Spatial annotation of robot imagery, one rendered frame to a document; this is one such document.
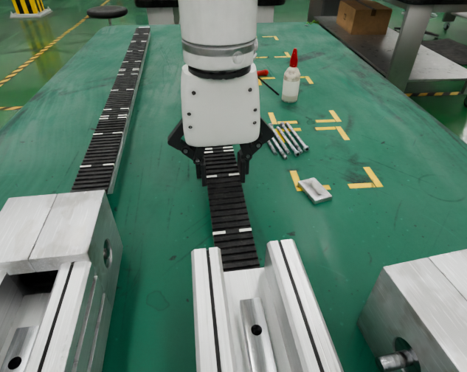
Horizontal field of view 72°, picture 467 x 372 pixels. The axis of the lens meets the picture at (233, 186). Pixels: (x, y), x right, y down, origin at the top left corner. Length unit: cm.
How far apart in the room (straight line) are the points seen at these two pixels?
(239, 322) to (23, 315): 20
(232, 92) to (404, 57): 237
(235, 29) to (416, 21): 235
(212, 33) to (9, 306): 32
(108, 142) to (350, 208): 41
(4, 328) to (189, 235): 21
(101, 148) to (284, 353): 42
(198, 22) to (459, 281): 33
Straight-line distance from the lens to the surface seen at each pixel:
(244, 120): 41
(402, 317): 31
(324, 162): 58
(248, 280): 33
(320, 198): 49
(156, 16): 232
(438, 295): 31
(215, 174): 48
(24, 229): 37
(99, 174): 52
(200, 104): 40
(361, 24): 398
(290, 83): 77
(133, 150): 62
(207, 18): 35
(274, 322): 31
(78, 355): 30
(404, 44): 267
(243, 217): 43
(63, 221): 36
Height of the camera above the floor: 110
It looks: 39 degrees down
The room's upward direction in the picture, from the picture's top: straight up
